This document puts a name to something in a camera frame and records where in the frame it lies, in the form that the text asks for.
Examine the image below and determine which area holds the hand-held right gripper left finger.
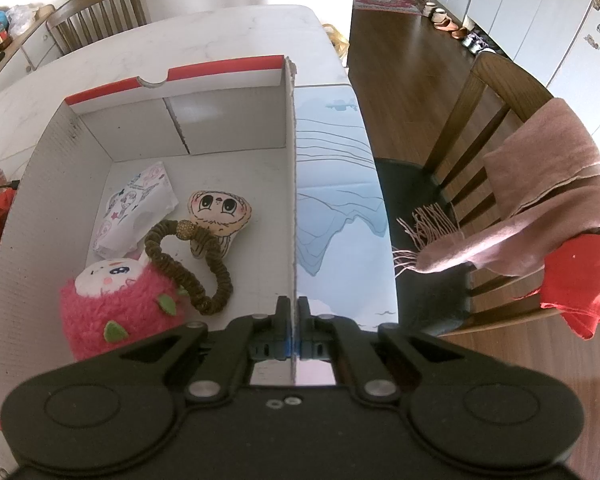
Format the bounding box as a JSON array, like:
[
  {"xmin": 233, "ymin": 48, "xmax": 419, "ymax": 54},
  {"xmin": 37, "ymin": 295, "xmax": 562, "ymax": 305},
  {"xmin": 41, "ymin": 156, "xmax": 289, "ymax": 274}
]
[{"xmin": 120, "ymin": 296, "xmax": 293, "ymax": 406}]

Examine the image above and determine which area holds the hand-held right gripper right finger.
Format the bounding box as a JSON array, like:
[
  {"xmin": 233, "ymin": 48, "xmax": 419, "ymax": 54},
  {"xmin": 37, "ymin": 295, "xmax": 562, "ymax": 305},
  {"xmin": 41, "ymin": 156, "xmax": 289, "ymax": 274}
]
[{"xmin": 298, "ymin": 296, "xmax": 467, "ymax": 406}]

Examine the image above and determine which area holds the brown scrunchie hair tie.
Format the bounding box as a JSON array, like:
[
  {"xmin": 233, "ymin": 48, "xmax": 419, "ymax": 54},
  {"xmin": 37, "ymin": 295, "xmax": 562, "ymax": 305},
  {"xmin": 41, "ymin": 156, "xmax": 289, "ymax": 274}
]
[{"xmin": 144, "ymin": 219, "xmax": 233, "ymax": 317}]

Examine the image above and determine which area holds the doll face pouch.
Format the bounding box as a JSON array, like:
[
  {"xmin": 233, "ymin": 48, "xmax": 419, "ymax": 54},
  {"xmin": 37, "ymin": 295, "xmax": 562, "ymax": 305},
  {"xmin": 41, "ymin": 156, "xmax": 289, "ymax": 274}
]
[{"xmin": 186, "ymin": 189, "xmax": 253, "ymax": 261}]

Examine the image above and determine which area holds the pink plush toy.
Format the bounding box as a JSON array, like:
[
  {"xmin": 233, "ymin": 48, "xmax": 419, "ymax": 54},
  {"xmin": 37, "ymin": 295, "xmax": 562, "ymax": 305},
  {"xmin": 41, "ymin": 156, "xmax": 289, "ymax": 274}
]
[{"xmin": 60, "ymin": 255, "xmax": 191, "ymax": 361}]

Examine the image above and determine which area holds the white printed packet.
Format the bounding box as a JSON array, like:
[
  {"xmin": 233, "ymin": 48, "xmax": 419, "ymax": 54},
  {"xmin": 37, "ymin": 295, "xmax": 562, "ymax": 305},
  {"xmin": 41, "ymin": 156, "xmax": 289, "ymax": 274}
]
[{"xmin": 91, "ymin": 161, "xmax": 178, "ymax": 258}]

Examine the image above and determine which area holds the white cardboard box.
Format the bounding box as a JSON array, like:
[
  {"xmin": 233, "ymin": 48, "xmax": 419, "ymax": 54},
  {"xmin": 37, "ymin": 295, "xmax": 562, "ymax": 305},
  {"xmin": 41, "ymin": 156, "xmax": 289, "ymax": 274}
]
[{"xmin": 0, "ymin": 55, "xmax": 301, "ymax": 433}]

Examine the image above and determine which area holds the blue printed table mat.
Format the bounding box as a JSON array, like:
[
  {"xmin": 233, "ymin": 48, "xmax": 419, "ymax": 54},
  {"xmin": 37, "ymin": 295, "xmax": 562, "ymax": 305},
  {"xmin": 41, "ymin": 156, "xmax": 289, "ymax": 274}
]
[{"xmin": 294, "ymin": 84, "xmax": 398, "ymax": 333}]

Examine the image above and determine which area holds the black seat cushion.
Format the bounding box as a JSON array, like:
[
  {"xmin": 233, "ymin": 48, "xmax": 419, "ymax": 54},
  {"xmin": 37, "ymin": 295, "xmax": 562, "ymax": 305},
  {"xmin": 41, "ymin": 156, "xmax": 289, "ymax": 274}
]
[{"xmin": 375, "ymin": 157, "xmax": 473, "ymax": 336}]

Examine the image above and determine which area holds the red cloth on chair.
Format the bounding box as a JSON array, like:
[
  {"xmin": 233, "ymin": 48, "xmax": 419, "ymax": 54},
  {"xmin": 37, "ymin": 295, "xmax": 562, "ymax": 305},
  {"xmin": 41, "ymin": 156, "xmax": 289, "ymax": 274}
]
[{"xmin": 539, "ymin": 232, "xmax": 600, "ymax": 342}]

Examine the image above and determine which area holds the pink fringed scarf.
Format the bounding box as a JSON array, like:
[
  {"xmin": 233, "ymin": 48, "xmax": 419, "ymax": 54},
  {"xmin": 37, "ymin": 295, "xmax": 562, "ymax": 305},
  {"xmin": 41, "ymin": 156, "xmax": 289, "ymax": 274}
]
[{"xmin": 392, "ymin": 97, "xmax": 600, "ymax": 278}]

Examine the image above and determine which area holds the yellow bag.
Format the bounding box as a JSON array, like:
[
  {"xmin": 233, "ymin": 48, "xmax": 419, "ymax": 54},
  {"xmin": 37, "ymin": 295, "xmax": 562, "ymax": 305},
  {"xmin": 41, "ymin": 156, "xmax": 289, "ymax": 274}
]
[{"xmin": 322, "ymin": 22, "xmax": 351, "ymax": 58}]

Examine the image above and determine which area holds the dark wooden chair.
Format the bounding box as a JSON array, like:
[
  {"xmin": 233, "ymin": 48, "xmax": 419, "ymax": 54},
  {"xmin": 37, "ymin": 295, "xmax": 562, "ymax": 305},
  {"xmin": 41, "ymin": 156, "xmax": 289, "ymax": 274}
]
[{"xmin": 375, "ymin": 52, "xmax": 600, "ymax": 338}]

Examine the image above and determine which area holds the row of shoes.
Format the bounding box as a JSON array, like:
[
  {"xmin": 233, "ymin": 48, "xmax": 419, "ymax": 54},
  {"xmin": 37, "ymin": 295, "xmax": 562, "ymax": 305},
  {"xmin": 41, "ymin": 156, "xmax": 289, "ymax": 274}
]
[{"xmin": 422, "ymin": 5, "xmax": 467, "ymax": 40}]

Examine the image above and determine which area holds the white wooden sideboard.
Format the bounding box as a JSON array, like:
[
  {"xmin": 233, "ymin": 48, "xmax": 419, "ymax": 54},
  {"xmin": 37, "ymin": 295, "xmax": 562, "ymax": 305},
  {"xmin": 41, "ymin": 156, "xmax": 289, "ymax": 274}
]
[{"xmin": 0, "ymin": 5, "xmax": 63, "ymax": 106}]

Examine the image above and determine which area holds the clear plastic bag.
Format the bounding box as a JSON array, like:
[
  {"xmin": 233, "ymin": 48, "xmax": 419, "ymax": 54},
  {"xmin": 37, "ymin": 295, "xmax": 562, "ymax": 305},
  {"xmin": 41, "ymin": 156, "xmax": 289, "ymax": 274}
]
[{"xmin": 6, "ymin": 4, "xmax": 41, "ymax": 36}]

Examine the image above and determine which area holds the white cabinet wall unit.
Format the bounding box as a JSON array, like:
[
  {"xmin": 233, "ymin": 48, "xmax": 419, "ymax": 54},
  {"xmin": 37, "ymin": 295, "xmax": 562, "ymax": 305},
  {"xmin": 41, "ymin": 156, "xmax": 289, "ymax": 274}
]
[{"xmin": 427, "ymin": 0, "xmax": 600, "ymax": 136}]

